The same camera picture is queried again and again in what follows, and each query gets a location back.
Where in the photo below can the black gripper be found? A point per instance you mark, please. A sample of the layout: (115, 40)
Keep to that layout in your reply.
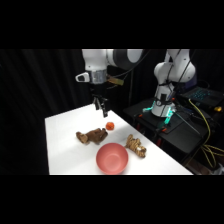
(98, 89)

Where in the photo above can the red orange patterned ball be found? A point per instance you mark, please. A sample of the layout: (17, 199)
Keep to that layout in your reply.
(110, 126)

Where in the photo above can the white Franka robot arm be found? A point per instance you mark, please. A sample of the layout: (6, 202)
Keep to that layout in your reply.
(96, 60)

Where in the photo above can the pink bowl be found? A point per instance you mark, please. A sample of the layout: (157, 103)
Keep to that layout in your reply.
(112, 158)

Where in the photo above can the brown teddy bear plush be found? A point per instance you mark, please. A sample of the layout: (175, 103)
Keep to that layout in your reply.
(93, 136)

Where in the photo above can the tan striped plush toy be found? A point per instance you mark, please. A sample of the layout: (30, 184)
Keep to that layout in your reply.
(136, 146)

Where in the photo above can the black curtain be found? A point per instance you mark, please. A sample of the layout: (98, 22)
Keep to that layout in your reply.
(26, 100)

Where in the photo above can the black robot stand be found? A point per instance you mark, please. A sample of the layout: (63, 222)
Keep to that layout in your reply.
(180, 133)

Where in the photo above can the black laptop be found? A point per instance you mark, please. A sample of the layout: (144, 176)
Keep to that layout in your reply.
(203, 95)

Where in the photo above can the small yellow object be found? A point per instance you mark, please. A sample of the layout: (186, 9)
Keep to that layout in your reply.
(218, 108)

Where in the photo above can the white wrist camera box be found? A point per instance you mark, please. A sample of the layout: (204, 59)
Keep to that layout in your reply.
(82, 77)

